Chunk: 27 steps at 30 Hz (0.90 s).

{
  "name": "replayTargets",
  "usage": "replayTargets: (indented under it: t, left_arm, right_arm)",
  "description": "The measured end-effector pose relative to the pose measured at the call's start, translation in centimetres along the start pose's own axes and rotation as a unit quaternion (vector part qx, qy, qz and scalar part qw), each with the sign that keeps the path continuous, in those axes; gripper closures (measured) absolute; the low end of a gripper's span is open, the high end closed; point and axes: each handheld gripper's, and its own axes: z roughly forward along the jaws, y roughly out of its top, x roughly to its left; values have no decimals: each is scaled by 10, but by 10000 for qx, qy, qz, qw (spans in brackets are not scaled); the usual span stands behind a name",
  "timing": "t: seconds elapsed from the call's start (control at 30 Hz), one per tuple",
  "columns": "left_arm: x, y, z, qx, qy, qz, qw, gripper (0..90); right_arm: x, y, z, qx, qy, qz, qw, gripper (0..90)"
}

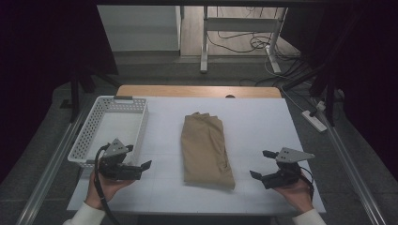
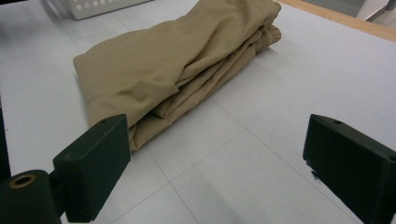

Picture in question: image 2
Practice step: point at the khaki pants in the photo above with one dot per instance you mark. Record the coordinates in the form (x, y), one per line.
(149, 68)

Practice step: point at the white perforated basket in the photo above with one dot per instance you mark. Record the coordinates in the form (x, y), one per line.
(93, 7)

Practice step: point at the grey metal stand leg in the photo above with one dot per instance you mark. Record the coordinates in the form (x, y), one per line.
(373, 11)

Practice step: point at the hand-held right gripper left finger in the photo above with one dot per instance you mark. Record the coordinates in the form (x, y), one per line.
(90, 168)

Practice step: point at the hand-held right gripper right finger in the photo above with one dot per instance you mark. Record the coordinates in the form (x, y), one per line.
(351, 161)

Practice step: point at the wooden table edge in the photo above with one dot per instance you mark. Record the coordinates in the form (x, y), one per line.
(342, 19)

